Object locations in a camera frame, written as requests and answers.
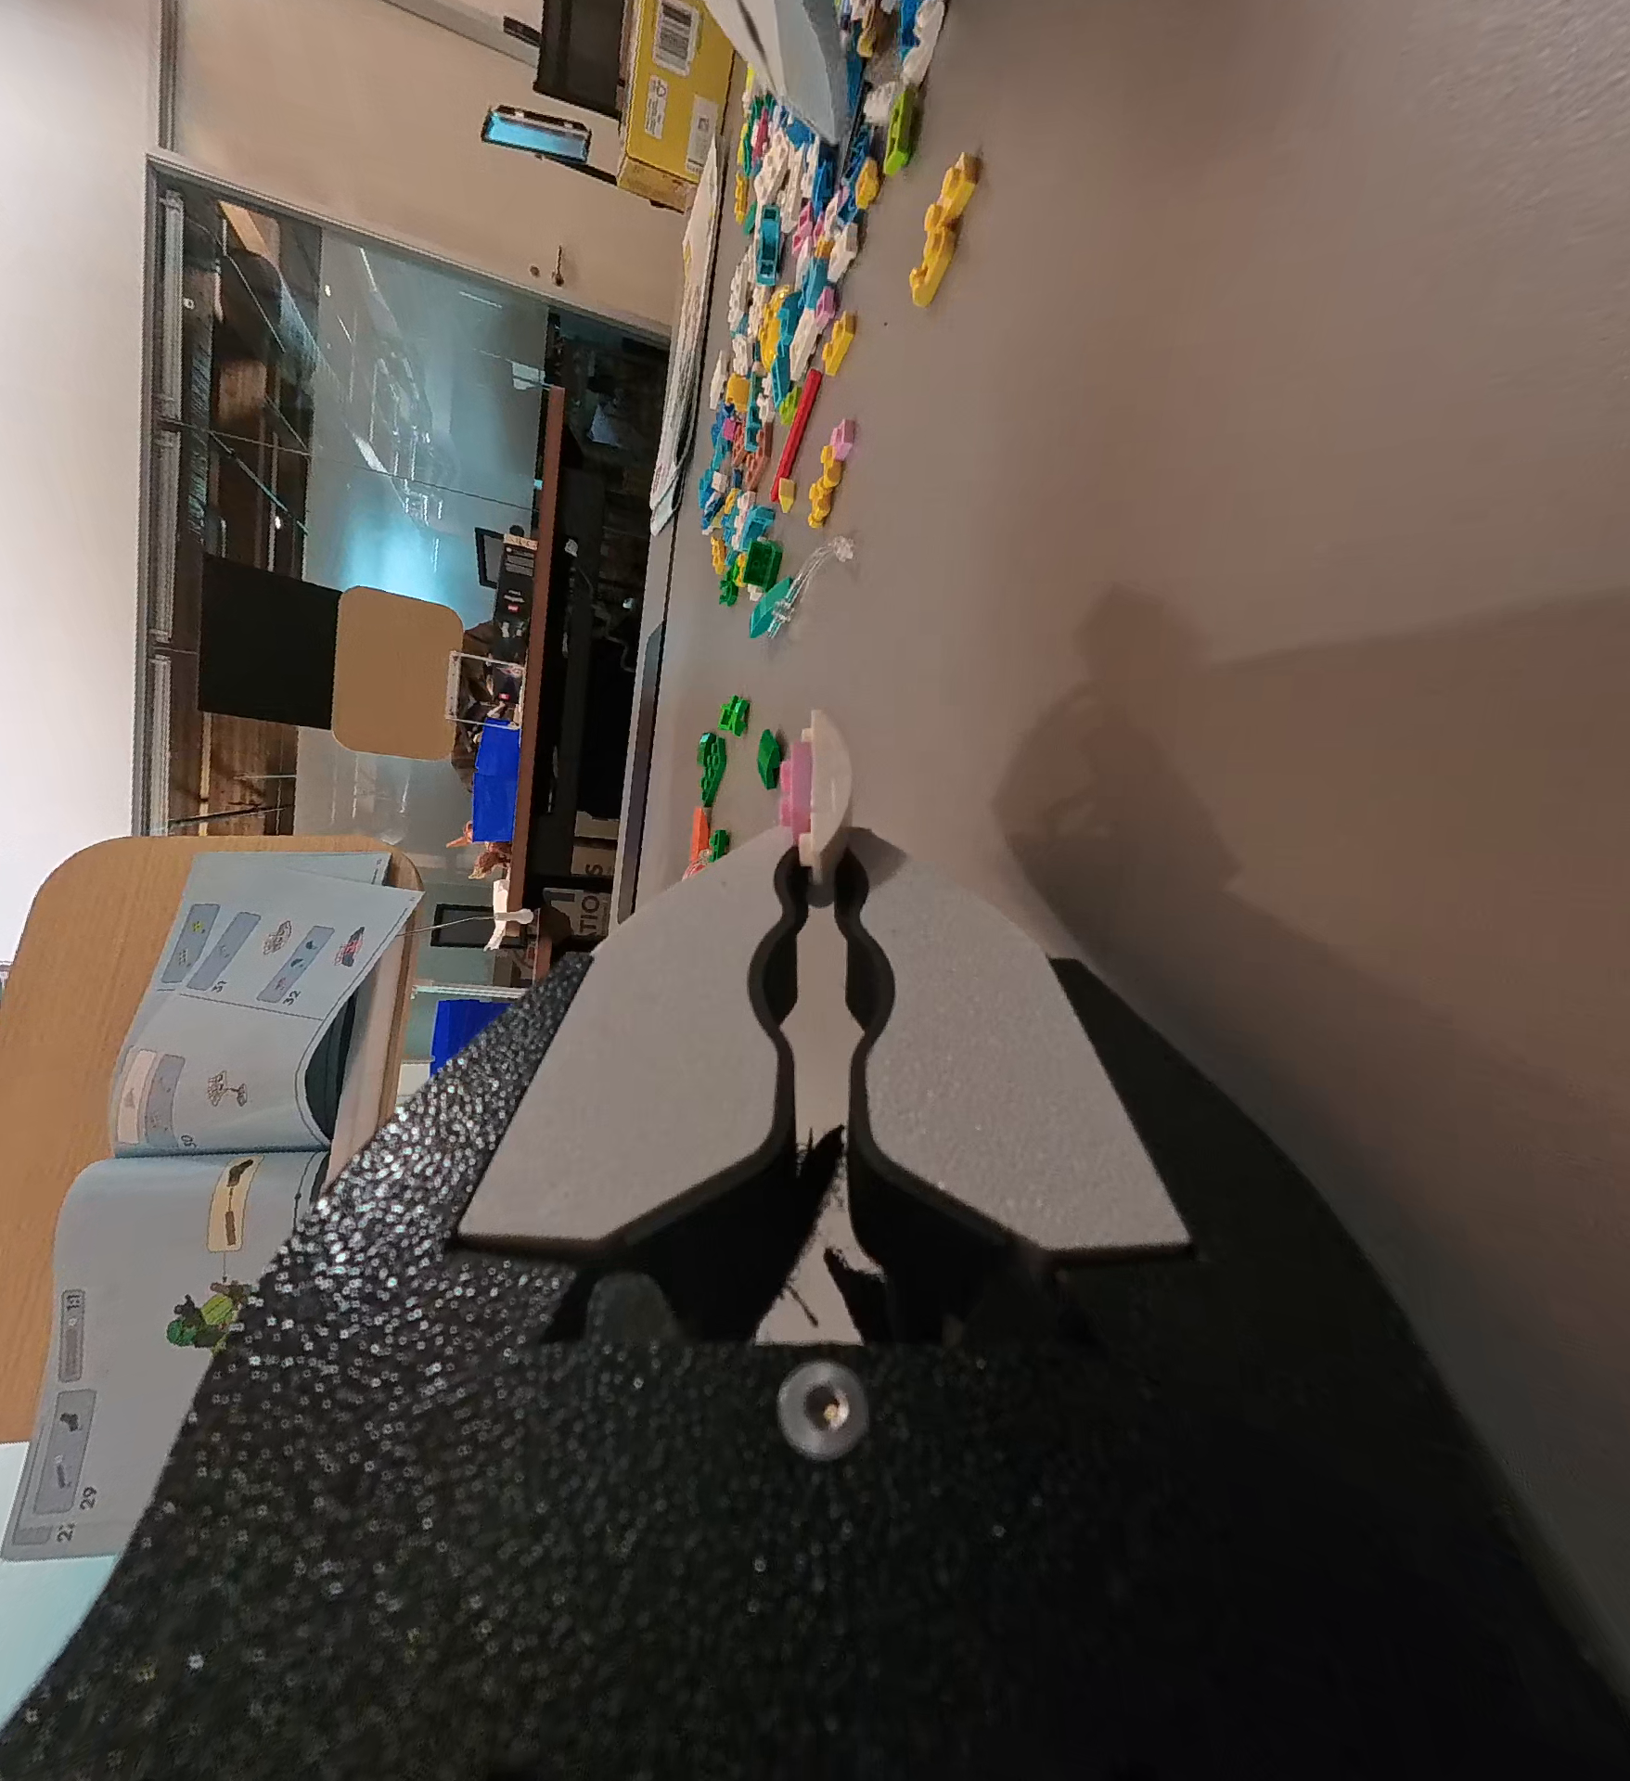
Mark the blue storage bin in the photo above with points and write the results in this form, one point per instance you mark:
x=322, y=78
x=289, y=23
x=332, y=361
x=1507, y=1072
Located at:
x=496, y=781

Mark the black box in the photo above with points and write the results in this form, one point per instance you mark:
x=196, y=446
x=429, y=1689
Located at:
x=579, y=49

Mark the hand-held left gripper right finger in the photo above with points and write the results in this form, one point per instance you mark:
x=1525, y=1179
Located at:
x=995, y=1072

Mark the pile of loose lego bricks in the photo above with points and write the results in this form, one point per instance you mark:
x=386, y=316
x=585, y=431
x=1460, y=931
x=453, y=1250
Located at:
x=793, y=278

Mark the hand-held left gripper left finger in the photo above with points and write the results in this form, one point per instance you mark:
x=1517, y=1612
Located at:
x=647, y=1058

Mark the green lego leaf piece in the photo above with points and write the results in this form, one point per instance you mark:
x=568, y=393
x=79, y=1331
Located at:
x=712, y=767
x=734, y=718
x=767, y=753

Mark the clear lego piece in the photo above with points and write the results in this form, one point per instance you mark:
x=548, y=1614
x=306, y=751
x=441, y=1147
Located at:
x=803, y=585

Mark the dark laptop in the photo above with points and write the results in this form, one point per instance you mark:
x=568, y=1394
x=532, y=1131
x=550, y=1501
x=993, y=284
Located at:
x=641, y=781

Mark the yellow cardboard box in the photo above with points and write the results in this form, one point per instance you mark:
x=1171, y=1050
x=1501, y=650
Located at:
x=668, y=98

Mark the yellow arched lego piece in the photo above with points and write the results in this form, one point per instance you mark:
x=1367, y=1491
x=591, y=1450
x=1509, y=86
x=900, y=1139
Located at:
x=941, y=231

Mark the yellow and pink lego cluster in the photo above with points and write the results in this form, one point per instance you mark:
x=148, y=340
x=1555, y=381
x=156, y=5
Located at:
x=831, y=474

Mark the orange lego piece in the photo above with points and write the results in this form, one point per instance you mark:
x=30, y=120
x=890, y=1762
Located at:
x=698, y=840

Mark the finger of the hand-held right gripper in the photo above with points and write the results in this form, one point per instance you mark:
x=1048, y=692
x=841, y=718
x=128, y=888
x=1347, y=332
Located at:
x=793, y=65

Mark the wooden chair back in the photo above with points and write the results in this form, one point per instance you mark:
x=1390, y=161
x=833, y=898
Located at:
x=397, y=676

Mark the brown-edged desk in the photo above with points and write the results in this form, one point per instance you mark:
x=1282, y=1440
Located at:
x=542, y=627

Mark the white half-round lego plate assembly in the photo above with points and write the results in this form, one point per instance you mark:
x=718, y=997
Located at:
x=831, y=787

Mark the smartphone with blue screen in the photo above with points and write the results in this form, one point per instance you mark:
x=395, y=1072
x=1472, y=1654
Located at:
x=536, y=134

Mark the lego instruction booklet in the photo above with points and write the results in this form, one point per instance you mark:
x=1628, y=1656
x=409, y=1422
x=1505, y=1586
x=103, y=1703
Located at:
x=202, y=1113

